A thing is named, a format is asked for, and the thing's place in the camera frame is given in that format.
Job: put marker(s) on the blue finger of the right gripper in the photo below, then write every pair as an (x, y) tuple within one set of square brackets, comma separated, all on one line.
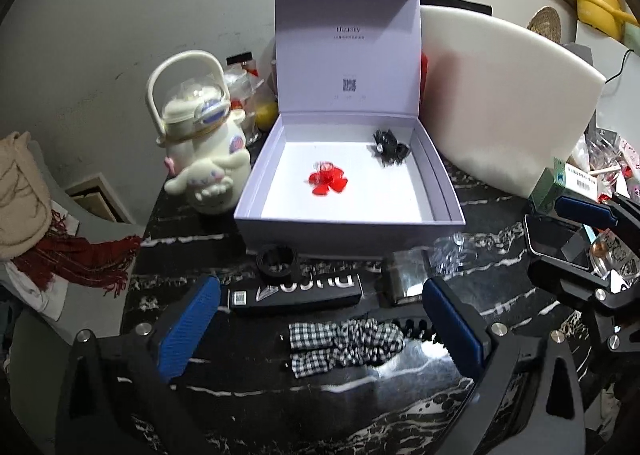
[(585, 212)]

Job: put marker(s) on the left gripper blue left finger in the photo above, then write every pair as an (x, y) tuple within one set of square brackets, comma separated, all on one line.
[(180, 329)]

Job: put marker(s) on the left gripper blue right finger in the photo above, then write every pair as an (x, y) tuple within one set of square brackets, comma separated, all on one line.
[(458, 326)]

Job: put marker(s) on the clear plastic hair clip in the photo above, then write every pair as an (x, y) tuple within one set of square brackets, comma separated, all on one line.
[(460, 252)]

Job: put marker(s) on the dark transparent square case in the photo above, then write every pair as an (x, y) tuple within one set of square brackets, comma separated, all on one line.
[(406, 272)]

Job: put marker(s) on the black long PUCO box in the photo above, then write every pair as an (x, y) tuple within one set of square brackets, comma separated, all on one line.
[(328, 290)]

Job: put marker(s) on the black white checkered scrunchie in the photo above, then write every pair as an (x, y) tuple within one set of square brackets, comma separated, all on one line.
[(317, 348)]

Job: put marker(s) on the black flower hair clip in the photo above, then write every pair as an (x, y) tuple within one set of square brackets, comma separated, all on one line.
[(387, 149)]

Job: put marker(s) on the red flower hair clip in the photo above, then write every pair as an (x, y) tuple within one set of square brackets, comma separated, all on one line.
[(327, 177)]

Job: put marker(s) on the green white medicine box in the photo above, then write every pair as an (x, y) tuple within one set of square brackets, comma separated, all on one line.
[(562, 179)]

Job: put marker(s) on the pile of snack packets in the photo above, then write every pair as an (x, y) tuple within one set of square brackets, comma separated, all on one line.
[(610, 160)]

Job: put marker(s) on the red fringed scarf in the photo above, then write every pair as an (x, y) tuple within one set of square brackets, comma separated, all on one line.
[(95, 265)]

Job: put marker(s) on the round woven mat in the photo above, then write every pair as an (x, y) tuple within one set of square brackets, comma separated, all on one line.
[(547, 23)]

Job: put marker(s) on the beige knit cloth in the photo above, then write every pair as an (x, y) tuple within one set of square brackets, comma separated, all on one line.
[(25, 200)]

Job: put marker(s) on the yellow pot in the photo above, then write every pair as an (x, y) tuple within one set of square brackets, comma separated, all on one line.
[(605, 16)]

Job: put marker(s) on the red container behind box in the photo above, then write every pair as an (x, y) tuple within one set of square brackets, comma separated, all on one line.
[(423, 75)]

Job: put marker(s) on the white open gift box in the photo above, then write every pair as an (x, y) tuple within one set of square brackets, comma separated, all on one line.
[(346, 68)]

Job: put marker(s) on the white Cinnamoroll water bottle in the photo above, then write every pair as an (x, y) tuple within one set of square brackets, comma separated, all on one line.
[(206, 154)]

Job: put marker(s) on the plastic wrapped jar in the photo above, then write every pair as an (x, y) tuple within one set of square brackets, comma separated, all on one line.
[(252, 94)]

